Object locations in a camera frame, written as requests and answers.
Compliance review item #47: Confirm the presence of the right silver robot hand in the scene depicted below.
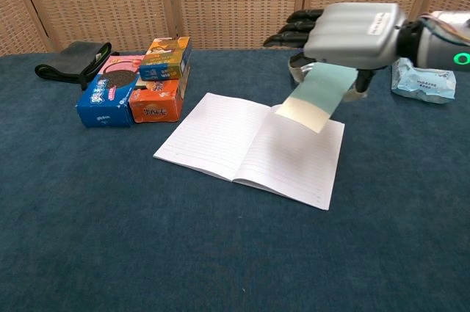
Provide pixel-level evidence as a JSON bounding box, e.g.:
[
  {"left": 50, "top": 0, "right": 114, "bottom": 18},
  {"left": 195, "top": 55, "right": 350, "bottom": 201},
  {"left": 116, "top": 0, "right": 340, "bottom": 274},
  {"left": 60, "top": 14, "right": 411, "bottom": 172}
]
[{"left": 263, "top": 3, "right": 408, "bottom": 104}]

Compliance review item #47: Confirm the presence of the light blue bookmark with tassel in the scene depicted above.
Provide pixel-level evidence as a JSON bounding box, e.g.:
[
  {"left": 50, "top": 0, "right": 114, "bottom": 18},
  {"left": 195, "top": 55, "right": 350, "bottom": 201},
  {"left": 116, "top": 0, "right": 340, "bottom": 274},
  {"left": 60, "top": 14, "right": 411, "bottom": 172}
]
[{"left": 275, "top": 61, "right": 359, "bottom": 133}]

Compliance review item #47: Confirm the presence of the light blue wet wipes pack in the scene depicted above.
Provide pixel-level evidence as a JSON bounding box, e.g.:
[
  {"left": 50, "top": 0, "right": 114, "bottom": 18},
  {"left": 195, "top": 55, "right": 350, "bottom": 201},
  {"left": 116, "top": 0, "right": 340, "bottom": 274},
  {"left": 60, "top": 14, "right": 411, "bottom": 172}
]
[{"left": 390, "top": 57, "right": 458, "bottom": 105}]

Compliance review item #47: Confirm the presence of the woven wooden folding screen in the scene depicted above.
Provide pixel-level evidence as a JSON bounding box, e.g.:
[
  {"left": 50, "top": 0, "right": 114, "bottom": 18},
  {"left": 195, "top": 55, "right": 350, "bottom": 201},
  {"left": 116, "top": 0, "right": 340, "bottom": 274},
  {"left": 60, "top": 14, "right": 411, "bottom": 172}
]
[{"left": 0, "top": 0, "right": 470, "bottom": 58}]

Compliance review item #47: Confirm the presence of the open lined notebook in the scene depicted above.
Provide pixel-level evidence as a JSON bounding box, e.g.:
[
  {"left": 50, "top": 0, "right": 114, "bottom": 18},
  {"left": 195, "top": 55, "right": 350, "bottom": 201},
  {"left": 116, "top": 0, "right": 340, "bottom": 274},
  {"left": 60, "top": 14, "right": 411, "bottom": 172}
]
[{"left": 153, "top": 92, "right": 346, "bottom": 211}]

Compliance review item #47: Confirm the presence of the yellow and blue snack box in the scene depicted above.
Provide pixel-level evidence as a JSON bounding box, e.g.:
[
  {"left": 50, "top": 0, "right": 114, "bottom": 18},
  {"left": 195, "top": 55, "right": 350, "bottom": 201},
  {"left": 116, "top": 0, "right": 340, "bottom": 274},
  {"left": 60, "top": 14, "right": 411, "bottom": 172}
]
[{"left": 138, "top": 36, "right": 192, "bottom": 82}]

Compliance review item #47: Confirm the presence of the orange snack box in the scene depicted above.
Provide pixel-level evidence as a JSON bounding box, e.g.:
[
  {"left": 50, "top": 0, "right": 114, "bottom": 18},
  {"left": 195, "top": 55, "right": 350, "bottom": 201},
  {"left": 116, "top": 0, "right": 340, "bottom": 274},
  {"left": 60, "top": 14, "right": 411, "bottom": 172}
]
[{"left": 129, "top": 65, "right": 191, "bottom": 124}]

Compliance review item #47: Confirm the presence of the blue Oreo cookie box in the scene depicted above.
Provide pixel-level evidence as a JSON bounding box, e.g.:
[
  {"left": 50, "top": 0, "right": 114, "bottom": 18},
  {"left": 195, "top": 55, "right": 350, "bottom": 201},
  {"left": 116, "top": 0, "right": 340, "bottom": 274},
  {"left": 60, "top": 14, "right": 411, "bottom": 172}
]
[{"left": 76, "top": 54, "right": 146, "bottom": 128}]

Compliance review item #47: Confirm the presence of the dark cloth with green trim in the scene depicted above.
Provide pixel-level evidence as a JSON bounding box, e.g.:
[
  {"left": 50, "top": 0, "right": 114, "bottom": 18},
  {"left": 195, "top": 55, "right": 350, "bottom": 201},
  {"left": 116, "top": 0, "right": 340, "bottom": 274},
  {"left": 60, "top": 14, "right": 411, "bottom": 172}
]
[{"left": 35, "top": 41, "right": 120, "bottom": 91}]

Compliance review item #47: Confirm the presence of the teal felt table cover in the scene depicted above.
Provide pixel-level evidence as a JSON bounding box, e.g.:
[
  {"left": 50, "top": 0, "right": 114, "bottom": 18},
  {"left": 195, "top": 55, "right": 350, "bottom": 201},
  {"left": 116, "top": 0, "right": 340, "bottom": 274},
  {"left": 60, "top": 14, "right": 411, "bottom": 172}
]
[{"left": 0, "top": 46, "right": 470, "bottom": 312}]

